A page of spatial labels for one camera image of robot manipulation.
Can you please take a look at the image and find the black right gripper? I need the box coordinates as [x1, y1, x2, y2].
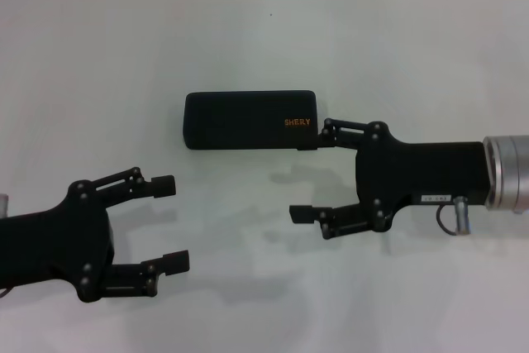
[288, 117, 496, 241]

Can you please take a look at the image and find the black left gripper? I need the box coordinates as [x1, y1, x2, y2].
[0, 166, 191, 303]

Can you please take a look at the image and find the black glasses case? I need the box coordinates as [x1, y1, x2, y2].
[183, 89, 319, 151]

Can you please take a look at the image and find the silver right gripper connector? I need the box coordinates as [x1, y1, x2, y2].
[453, 195, 472, 235]

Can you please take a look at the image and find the dark right gripper cable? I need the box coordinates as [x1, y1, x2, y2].
[436, 205, 458, 235]

